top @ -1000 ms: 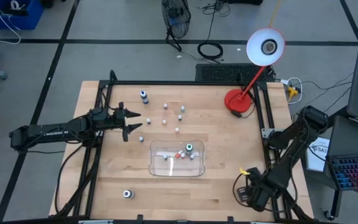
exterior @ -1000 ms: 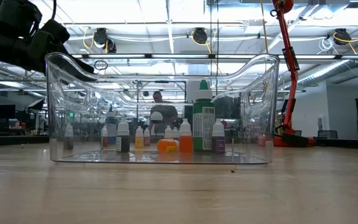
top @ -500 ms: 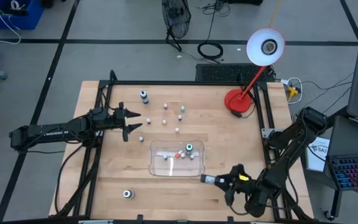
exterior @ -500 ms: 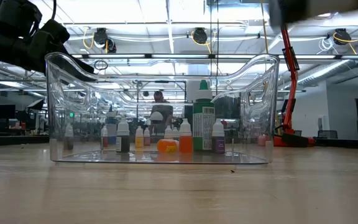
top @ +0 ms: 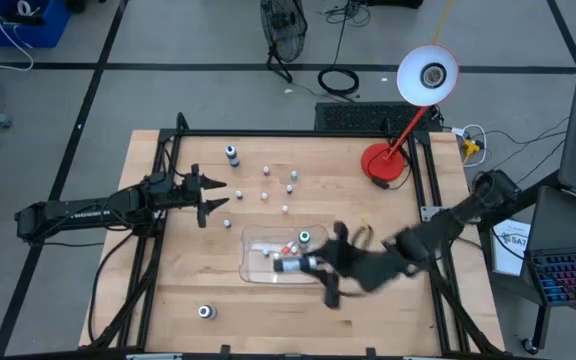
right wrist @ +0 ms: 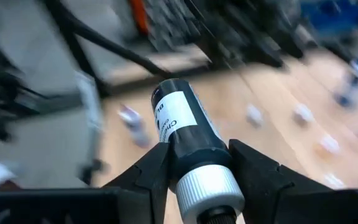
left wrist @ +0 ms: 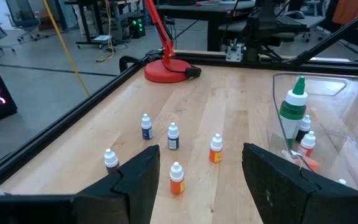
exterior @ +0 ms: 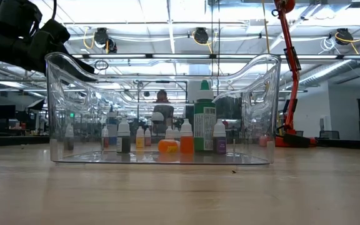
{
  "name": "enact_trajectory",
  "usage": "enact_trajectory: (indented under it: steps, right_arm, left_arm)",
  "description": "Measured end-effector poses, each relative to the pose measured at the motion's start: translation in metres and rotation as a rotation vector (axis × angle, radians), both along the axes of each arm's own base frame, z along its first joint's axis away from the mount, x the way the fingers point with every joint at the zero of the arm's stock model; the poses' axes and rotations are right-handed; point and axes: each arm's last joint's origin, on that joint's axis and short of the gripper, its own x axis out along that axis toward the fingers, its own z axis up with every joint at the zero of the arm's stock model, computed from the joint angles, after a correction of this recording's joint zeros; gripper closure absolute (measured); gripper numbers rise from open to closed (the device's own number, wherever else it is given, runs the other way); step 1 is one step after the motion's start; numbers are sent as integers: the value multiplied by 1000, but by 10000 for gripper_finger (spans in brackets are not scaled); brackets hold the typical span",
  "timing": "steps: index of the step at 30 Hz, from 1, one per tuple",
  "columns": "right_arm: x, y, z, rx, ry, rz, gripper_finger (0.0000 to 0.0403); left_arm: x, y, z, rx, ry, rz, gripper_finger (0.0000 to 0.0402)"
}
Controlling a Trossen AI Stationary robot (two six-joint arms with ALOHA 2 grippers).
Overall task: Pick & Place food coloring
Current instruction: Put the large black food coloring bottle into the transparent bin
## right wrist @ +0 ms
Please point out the large black food coloring bottle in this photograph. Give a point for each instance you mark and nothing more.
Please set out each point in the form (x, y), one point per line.
(191, 133)

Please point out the black diagonal frame strut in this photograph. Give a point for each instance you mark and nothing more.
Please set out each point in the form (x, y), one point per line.
(120, 49)

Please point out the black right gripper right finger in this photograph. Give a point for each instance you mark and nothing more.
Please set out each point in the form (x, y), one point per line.
(266, 193)

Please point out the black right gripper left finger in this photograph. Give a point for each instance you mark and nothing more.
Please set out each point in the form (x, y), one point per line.
(148, 186)

